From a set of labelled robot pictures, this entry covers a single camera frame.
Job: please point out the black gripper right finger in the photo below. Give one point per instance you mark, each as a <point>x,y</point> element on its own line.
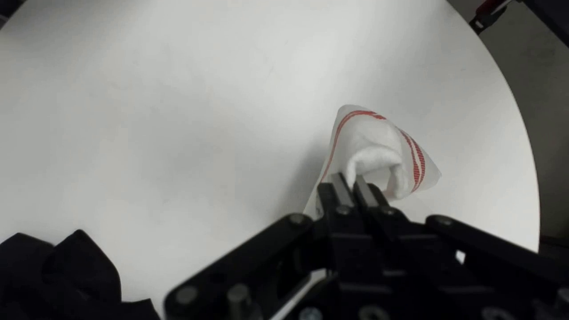
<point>426,248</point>

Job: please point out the white towel with red stripes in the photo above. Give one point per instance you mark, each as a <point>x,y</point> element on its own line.
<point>378,147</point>

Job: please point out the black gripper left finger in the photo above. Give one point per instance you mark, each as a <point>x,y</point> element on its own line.
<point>295,248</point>

